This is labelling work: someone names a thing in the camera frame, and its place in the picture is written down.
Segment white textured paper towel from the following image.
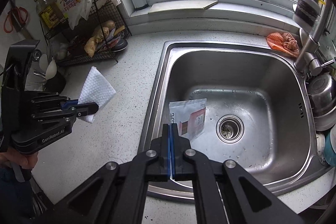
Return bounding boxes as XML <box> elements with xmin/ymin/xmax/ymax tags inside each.
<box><xmin>78</xmin><ymin>66</ymin><xmax>116</xmax><ymax>110</ymax></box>

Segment white pink paper packet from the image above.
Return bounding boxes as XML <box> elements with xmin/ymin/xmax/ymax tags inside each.
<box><xmin>169</xmin><ymin>98</ymin><xmax>207</xmax><ymax>141</ymax></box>

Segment steel kitchen faucet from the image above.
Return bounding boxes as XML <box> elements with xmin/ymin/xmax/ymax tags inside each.
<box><xmin>293</xmin><ymin>0</ymin><xmax>334</xmax><ymax>76</ymax></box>

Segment person's left hand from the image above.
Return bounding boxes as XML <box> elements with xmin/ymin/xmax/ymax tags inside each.
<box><xmin>0</xmin><ymin>147</ymin><xmax>38</xmax><ymax>169</ymax></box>

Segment sink drain strainer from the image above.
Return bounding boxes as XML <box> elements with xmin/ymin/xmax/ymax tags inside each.
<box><xmin>216</xmin><ymin>115</ymin><xmax>244</xmax><ymax>144</ymax></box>

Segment ginger root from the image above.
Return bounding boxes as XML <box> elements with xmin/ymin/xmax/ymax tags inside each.
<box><xmin>84</xmin><ymin>20</ymin><xmax>116</xmax><ymax>57</ymax></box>

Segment cooking oil bottle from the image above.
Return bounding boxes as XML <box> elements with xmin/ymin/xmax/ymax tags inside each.
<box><xmin>34</xmin><ymin>0</ymin><xmax>65</xmax><ymax>30</ymax></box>

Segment stainless steel sink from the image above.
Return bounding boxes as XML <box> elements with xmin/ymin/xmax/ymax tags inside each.
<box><xmin>138</xmin><ymin>41</ymin><xmax>329</xmax><ymax>195</ymax></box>

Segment white plastic bag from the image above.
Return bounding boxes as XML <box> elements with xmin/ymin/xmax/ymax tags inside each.
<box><xmin>67</xmin><ymin>0</ymin><xmax>123</xmax><ymax>30</ymax></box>

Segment orange dish cloth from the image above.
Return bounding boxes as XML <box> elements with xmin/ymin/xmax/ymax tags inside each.
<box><xmin>266</xmin><ymin>32</ymin><xmax>299</xmax><ymax>58</ymax></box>

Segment stainless steel pot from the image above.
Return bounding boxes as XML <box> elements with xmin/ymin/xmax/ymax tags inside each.
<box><xmin>307</xmin><ymin>74</ymin><xmax>335</xmax><ymax>131</ymax></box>

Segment black wire rack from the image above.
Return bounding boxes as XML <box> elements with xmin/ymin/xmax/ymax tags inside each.
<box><xmin>45</xmin><ymin>0</ymin><xmax>130</xmax><ymax>67</ymax></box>

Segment red handled scissors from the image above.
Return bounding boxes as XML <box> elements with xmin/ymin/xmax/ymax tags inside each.
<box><xmin>3</xmin><ymin>0</ymin><xmax>33</xmax><ymax>40</ymax></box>

